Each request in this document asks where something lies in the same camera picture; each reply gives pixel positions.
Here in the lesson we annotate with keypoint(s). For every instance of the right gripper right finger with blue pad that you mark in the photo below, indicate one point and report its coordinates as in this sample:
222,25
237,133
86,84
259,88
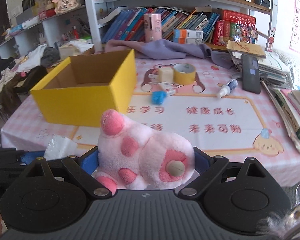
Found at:
210,170

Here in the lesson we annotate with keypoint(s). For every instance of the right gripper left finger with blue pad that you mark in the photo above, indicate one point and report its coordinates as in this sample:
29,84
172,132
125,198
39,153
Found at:
80,170

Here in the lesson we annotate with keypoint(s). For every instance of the pink plush pig toy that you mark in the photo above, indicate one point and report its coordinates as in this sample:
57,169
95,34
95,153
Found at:
134,156

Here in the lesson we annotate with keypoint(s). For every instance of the yellow cardboard box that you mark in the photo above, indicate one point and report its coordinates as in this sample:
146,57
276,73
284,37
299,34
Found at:
81,88

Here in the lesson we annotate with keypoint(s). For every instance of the blue white spray bottle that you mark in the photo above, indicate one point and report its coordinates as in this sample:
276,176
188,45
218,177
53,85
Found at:
227,88

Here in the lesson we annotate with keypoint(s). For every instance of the blue cloth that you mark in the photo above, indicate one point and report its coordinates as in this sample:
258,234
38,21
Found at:
158,97

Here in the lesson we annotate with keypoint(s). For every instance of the white staples box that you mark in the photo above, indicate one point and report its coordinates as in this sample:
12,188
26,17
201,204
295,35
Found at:
167,88

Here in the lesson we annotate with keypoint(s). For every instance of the yellow tape roll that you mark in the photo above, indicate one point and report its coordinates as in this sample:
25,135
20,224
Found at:
184,73

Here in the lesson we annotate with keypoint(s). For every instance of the cream cube eraser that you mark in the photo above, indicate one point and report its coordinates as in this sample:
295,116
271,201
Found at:
166,74

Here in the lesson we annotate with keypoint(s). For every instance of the white wall charger plug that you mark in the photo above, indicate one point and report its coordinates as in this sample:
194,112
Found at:
59,147

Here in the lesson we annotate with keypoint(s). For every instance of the pink checkered tablecloth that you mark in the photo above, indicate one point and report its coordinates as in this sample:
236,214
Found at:
237,126

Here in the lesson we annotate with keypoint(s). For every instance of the black smartphone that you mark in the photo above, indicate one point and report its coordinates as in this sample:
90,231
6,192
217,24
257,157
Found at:
250,74

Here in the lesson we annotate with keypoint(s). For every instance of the stack of books and papers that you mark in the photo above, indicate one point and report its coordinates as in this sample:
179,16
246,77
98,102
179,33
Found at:
275,78

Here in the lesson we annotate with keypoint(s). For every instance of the pile of clothes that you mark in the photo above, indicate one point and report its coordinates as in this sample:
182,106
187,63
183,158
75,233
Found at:
21,74

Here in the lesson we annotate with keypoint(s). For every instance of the tissue box with cloth cover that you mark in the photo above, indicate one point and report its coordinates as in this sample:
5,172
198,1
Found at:
74,48

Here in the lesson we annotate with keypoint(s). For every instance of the brown envelope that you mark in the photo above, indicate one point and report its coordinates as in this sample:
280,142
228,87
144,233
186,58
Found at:
246,48

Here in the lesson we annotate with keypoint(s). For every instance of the purple cloth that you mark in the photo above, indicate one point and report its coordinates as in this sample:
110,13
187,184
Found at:
165,50

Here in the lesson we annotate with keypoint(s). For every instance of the orange blue white box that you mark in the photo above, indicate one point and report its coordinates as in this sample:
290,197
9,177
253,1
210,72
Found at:
184,36

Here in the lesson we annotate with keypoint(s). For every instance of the pink cylindrical device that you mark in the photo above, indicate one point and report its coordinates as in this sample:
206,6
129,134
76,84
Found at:
152,27

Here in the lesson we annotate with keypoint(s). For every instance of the white bookshelf frame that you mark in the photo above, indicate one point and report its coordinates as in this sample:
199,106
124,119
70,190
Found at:
234,5

